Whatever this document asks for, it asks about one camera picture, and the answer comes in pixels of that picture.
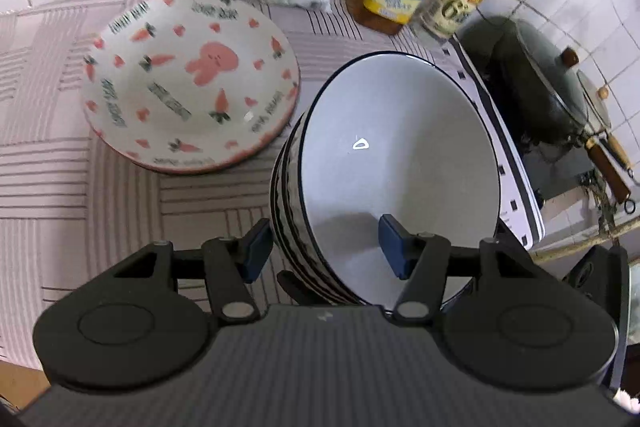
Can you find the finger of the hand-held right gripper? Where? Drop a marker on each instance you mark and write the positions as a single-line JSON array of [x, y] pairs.
[[295, 289]]

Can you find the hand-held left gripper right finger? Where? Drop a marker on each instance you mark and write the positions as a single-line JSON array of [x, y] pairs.
[[392, 252]]

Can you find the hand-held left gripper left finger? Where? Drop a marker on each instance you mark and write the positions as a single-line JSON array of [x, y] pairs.
[[257, 252]]

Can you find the white bowl black rim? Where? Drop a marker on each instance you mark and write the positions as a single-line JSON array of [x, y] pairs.
[[292, 167], [275, 187], [400, 132]]

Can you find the white gas stove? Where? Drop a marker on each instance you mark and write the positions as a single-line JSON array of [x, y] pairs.
[[510, 177]]

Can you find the pink bunny carrot plate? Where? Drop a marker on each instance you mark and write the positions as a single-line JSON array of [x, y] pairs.
[[200, 97]]

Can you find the green pot lid wooden knob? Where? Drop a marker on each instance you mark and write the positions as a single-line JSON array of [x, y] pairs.
[[545, 57]]

